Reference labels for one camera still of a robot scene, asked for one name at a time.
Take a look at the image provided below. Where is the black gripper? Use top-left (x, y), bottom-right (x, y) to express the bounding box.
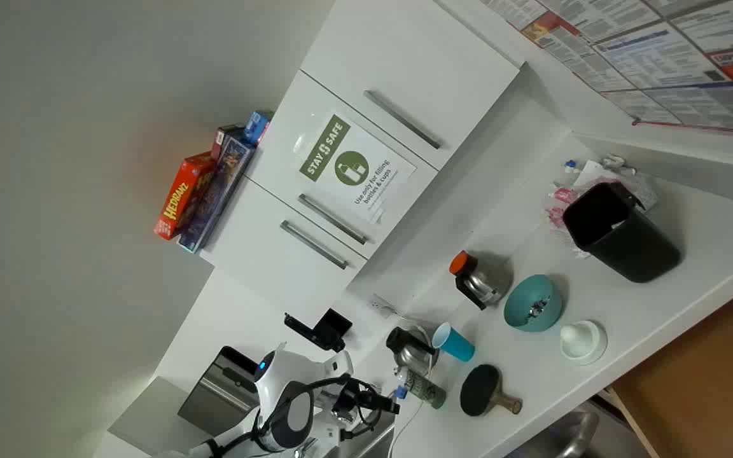
top-left (339, 383), bottom-right (403, 421)

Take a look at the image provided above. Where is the black round disc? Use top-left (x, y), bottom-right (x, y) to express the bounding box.
top-left (457, 362), bottom-right (523, 421)

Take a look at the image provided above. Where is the steel carafe with black lid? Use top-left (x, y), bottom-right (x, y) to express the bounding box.
top-left (383, 324), bottom-right (443, 376)

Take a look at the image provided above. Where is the blue plastic cup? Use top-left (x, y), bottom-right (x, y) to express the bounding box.
top-left (429, 322), bottom-right (479, 366)

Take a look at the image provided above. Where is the steel carafe with orange lid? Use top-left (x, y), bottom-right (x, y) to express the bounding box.
top-left (447, 251), bottom-right (514, 314)

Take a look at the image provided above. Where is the metal towel dispenser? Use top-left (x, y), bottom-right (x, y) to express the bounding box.
top-left (176, 343), bottom-right (263, 441)

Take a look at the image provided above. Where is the teal bowl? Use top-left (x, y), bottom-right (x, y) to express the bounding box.
top-left (500, 273), bottom-right (566, 337)

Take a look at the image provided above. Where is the steel sink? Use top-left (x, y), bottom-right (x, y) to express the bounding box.
top-left (500, 397), bottom-right (635, 458)

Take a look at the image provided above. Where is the small white cup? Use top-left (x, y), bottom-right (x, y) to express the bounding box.
top-left (557, 319), bottom-right (611, 366)

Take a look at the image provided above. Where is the green and white safety sign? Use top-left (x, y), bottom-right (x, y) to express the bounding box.
top-left (297, 112), bottom-right (416, 230)

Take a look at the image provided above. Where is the dark blue long box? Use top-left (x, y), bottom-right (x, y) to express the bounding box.
top-left (176, 126), bottom-right (258, 258)

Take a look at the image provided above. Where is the black waste bin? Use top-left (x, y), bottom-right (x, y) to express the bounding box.
top-left (560, 181), bottom-right (685, 285)

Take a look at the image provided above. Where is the red orange box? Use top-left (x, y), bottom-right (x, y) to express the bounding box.
top-left (149, 150), bottom-right (218, 245)

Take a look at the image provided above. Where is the small light blue box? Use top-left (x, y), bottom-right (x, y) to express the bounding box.
top-left (241, 111), bottom-right (274, 153)

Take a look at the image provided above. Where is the black wall-mounted device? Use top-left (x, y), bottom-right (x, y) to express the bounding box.
top-left (283, 306), bottom-right (355, 354)

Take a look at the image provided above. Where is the silver cabinet handle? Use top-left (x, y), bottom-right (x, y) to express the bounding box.
top-left (276, 220), bottom-right (353, 273)
top-left (360, 88), bottom-right (445, 153)
top-left (295, 192), bottom-right (370, 251)

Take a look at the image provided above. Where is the white wall cabinet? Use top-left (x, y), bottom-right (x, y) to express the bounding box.
top-left (197, 0), bottom-right (523, 319)

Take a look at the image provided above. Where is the colourful multi-panel wall poster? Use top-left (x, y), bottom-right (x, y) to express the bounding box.
top-left (475, 0), bottom-right (733, 141)

